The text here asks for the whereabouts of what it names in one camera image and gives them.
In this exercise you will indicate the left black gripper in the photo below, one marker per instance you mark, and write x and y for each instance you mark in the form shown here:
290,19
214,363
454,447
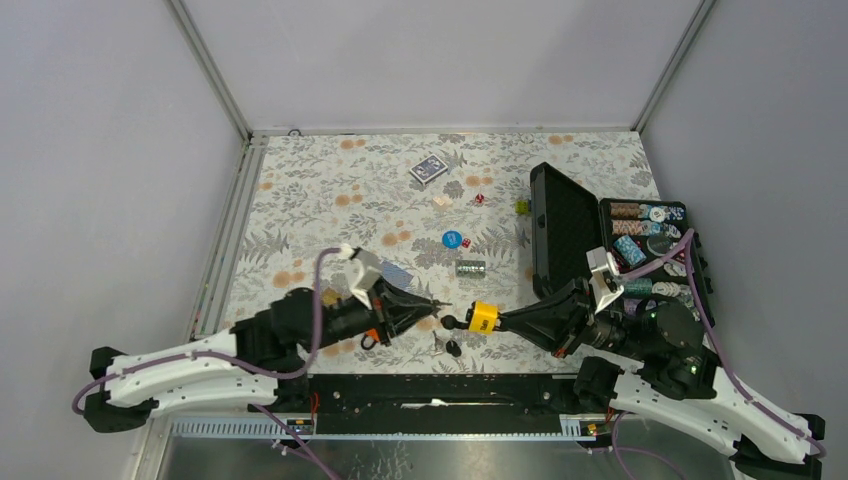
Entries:
397,309

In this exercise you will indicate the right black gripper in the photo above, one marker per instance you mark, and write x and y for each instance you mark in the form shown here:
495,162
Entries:
540,320

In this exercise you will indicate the orange padlock with key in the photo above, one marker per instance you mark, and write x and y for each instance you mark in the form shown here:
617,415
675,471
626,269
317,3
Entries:
370,340

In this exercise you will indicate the black headed key bunch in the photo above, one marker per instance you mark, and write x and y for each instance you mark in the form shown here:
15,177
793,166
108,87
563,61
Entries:
446,346

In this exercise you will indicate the yellow padlock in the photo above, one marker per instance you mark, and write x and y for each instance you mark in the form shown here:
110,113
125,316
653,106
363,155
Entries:
480,318

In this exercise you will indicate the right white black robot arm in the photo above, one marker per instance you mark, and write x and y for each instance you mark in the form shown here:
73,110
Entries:
654,363

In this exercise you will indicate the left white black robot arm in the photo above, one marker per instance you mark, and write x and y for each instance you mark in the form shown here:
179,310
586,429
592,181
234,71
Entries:
259,360

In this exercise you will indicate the blue playing card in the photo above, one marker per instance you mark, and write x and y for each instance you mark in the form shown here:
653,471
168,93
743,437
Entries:
396,275

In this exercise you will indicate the patterned poker chip roll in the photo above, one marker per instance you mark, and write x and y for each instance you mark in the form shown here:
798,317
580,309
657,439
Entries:
470,268

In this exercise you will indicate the blue round poker chip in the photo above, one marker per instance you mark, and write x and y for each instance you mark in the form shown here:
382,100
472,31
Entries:
452,239

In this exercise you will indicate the black poker chip case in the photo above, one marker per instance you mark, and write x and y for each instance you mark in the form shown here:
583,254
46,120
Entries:
568,221

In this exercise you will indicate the floral tablecloth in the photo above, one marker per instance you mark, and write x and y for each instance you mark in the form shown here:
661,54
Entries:
322,191

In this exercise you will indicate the translucent small cube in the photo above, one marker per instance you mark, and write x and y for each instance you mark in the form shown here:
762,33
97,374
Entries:
442,202

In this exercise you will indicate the yellow green small die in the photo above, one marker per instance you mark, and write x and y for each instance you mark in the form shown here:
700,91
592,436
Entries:
522,207

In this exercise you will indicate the blue playing card deck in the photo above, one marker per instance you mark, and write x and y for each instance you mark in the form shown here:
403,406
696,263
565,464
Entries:
428,169

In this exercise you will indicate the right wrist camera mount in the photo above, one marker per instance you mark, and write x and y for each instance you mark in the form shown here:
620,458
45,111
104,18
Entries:
605,280

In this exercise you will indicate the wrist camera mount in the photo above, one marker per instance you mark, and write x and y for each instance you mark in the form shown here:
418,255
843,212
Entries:
605,280
364,271

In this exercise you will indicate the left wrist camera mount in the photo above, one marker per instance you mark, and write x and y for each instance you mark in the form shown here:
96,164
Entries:
364,271

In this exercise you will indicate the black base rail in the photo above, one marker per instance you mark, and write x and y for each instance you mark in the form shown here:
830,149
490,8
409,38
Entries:
443,404

